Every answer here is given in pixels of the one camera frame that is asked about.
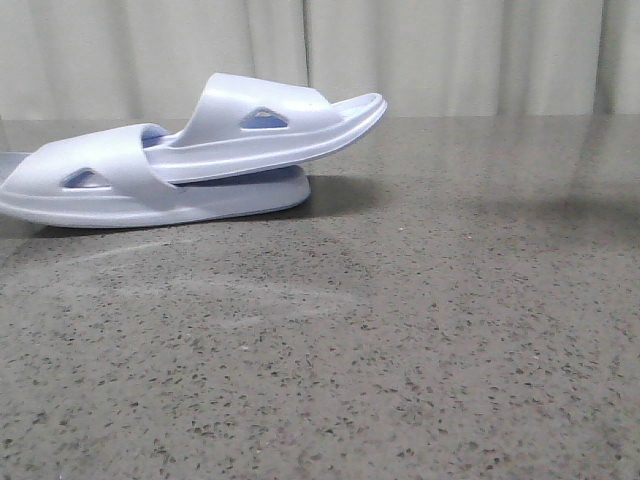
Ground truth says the beige pleated curtain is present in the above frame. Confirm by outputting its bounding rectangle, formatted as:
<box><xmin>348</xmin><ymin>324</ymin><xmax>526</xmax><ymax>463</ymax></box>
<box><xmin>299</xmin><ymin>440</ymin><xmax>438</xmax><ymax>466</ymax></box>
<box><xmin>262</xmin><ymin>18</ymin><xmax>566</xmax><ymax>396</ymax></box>
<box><xmin>1</xmin><ymin>1</ymin><xmax>639</xmax><ymax>120</ymax></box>

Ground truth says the light blue slipper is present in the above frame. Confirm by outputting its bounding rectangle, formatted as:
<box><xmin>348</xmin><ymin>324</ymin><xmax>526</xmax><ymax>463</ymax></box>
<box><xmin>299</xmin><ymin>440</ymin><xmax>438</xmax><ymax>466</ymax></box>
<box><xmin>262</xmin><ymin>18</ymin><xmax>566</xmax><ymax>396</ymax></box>
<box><xmin>1</xmin><ymin>124</ymin><xmax>310</xmax><ymax>228</ymax></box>
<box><xmin>143</xmin><ymin>73</ymin><xmax>387</xmax><ymax>184</ymax></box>

